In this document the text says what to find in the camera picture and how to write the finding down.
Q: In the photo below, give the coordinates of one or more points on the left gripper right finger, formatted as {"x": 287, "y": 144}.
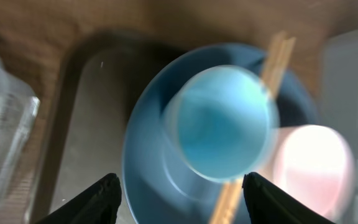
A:
{"x": 268, "y": 204}

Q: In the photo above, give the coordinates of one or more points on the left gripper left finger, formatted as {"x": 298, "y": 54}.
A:
{"x": 98, "y": 204}

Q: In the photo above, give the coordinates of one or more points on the light blue cup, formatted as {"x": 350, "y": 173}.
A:
{"x": 223, "y": 122}

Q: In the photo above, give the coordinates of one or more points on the grey dishwasher rack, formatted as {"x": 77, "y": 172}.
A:
{"x": 339, "y": 98}

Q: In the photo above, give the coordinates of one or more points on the left wooden chopstick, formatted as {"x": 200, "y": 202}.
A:
{"x": 272, "y": 65}

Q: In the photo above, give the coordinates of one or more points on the pink cup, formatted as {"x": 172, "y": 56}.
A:
{"x": 315, "y": 165}

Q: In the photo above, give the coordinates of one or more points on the dark blue plate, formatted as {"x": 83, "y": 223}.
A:
{"x": 160, "y": 187}

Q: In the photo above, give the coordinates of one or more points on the brown serving tray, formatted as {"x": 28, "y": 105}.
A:
{"x": 101, "y": 80}

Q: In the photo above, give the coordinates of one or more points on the clear plastic bin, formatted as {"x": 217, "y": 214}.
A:
{"x": 2, "y": 130}

